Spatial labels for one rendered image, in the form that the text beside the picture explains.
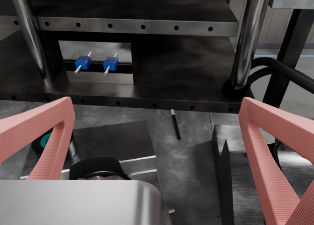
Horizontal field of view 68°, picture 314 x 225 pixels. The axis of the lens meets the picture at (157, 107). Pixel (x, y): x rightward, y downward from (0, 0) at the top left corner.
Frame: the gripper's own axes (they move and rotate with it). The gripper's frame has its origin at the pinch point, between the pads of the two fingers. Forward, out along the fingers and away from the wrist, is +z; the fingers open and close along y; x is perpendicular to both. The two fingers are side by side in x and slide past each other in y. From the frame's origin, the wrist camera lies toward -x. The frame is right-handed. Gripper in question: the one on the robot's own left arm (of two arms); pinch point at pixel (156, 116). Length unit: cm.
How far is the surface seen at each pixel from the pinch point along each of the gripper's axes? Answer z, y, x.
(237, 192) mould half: 14.6, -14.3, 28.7
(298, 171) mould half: 17.6, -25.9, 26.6
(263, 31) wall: 295, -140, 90
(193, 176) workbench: 26.2, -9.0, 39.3
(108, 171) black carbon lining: 22.1, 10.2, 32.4
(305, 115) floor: 150, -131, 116
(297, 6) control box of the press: 72, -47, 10
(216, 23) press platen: 69, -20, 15
